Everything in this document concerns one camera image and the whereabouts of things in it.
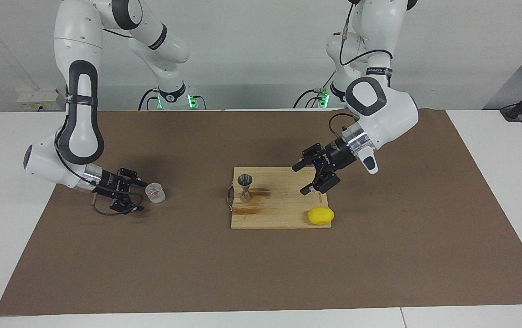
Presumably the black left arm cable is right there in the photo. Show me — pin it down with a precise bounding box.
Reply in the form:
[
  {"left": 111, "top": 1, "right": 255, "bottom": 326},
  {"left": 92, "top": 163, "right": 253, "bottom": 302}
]
[{"left": 328, "top": 0, "right": 394, "bottom": 137}]

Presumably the black base cable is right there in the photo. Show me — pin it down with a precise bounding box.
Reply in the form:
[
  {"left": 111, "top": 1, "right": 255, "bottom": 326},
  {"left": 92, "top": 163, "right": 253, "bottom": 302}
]
[
  {"left": 294, "top": 71, "right": 337, "bottom": 109},
  {"left": 138, "top": 88, "right": 157, "bottom": 111}
]

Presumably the bamboo cutting board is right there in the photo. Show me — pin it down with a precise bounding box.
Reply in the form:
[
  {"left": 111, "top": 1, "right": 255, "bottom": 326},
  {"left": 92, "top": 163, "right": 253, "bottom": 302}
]
[{"left": 227, "top": 166, "right": 333, "bottom": 230}]

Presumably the clear plastic cup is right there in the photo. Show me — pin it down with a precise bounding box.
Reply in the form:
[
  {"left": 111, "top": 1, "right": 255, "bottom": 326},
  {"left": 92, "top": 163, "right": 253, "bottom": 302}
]
[{"left": 145, "top": 182, "right": 166, "bottom": 203}]

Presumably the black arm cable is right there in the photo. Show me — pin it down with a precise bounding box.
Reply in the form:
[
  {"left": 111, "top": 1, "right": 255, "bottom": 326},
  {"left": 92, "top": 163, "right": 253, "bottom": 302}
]
[
  {"left": 328, "top": 0, "right": 394, "bottom": 137},
  {"left": 54, "top": 123, "right": 147, "bottom": 216}
]

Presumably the steel double jigger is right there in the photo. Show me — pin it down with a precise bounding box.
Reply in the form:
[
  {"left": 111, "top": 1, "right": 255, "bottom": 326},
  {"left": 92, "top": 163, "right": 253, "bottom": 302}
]
[{"left": 237, "top": 174, "right": 254, "bottom": 203}]

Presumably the black right base cable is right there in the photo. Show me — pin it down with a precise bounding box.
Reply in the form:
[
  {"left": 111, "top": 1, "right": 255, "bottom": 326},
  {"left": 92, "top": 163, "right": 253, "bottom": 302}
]
[{"left": 138, "top": 88, "right": 157, "bottom": 111}]

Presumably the brown table mat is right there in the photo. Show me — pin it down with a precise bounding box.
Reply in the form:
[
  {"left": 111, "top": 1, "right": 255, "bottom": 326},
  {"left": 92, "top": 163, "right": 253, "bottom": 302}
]
[{"left": 0, "top": 109, "right": 522, "bottom": 316}]

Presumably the white wall socket box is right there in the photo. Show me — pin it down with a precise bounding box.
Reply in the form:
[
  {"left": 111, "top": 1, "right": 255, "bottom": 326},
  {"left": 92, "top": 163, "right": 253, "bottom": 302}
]
[{"left": 16, "top": 89, "right": 66, "bottom": 111}]

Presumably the black left base cable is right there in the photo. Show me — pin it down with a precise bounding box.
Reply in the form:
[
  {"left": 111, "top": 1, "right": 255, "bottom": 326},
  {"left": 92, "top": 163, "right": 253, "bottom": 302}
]
[{"left": 294, "top": 71, "right": 337, "bottom": 109}]

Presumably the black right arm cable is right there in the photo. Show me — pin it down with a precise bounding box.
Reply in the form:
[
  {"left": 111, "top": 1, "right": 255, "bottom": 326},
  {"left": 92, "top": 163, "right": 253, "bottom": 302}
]
[{"left": 54, "top": 123, "right": 147, "bottom": 216}]

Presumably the yellow lemon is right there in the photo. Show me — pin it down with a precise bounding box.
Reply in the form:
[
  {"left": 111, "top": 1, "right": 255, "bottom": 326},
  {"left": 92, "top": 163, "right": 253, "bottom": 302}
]
[{"left": 307, "top": 206, "right": 335, "bottom": 226}]

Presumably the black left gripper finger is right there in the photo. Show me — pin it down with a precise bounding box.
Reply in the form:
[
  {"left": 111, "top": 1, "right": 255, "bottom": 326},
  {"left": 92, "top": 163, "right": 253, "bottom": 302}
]
[
  {"left": 300, "top": 172, "right": 340, "bottom": 196},
  {"left": 292, "top": 143, "right": 324, "bottom": 173}
]

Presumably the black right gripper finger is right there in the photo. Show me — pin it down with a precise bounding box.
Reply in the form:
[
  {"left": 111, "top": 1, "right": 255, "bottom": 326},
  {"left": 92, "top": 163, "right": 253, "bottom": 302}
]
[
  {"left": 109, "top": 194, "right": 145, "bottom": 215},
  {"left": 117, "top": 168, "right": 148, "bottom": 187}
]

